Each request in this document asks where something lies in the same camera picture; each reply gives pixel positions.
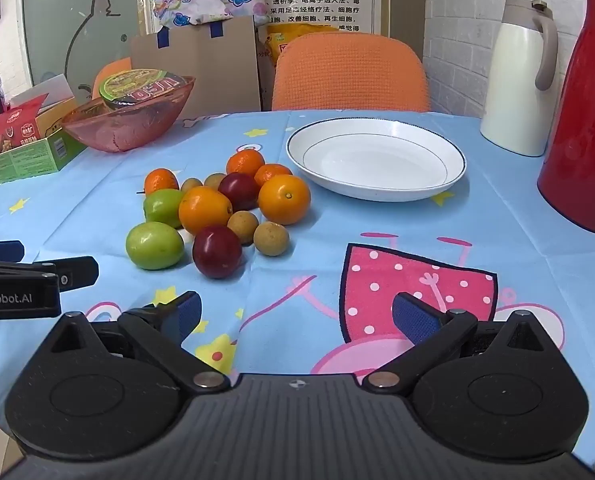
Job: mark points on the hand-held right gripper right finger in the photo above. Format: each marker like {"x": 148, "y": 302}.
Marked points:
{"x": 412, "y": 317}

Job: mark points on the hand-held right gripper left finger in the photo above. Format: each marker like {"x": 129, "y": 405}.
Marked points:
{"x": 187, "y": 312}

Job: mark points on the dark red plum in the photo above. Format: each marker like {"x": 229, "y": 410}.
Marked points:
{"x": 238, "y": 191}
{"x": 217, "y": 251}

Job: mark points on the green jujube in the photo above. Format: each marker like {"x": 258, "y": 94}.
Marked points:
{"x": 155, "y": 245}
{"x": 160, "y": 207}

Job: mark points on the brown longan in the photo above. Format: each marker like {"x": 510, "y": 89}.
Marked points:
{"x": 192, "y": 184}
{"x": 271, "y": 238}
{"x": 243, "y": 226}
{"x": 215, "y": 180}

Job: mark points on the mandarin with stem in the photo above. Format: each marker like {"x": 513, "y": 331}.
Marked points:
{"x": 161, "y": 181}

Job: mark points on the white plate with blue rim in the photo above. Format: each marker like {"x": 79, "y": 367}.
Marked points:
{"x": 377, "y": 160}

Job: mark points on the green cardboard box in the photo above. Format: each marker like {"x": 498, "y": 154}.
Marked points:
{"x": 27, "y": 157}

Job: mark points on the blue printed tablecloth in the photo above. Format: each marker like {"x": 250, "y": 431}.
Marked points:
{"x": 477, "y": 240}

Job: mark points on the red snack packet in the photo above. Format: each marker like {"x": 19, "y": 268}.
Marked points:
{"x": 12, "y": 127}

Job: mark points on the pink glass bowl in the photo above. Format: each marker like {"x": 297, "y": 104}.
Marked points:
{"x": 127, "y": 130}

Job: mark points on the white paper sheet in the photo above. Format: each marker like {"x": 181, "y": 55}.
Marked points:
{"x": 42, "y": 87}

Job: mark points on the instant noodle cup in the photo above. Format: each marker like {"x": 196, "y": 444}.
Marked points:
{"x": 137, "y": 87}

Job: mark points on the orange fabric chair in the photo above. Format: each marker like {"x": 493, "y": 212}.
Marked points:
{"x": 114, "y": 70}
{"x": 347, "y": 75}

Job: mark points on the frosted glass door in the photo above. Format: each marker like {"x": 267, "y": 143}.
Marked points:
{"x": 67, "y": 10}

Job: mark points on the red thermos jug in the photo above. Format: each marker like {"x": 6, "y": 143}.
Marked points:
{"x": 587, "y": 135}

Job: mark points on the white thermos jug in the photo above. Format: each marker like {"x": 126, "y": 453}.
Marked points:
{"x": 512, "y": 85}

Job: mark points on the brown cardboard box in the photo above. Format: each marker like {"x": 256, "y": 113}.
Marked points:
{"x": 217, "y": 60}

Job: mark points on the yellow plastic bag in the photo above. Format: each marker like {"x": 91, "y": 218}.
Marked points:
{"x": 282, "y": 40}

